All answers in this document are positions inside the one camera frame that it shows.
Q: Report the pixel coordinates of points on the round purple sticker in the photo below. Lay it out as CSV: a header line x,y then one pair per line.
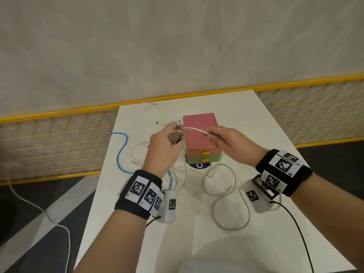
x,y
200,166

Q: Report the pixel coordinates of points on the small grey adapter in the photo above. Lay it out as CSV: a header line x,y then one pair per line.
x,y
177,136

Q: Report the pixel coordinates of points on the person's left forearm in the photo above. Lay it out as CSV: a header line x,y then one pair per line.
x,y
113,241

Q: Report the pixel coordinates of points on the person's right forearm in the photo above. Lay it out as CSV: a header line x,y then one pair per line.
x,y
327,213

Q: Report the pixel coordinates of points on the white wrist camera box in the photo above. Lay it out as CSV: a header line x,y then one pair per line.
x,y
257,197
168,208

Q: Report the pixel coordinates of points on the person's right hand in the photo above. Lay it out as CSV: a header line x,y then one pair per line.
x,y
239,147

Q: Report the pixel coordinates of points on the person's right fingers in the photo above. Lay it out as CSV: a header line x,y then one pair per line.
x,y
217,136

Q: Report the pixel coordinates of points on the black marker wristband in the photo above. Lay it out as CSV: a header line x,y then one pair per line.
x,y
142,193
284,170

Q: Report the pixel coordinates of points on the pink orange green drawer box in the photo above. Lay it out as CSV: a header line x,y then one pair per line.
x,y
200,130

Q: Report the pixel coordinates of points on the person's left hand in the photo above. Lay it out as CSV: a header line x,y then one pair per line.
x,y
160,152

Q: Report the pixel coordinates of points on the person's left fingers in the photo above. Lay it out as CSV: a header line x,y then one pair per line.
x,y
172,130

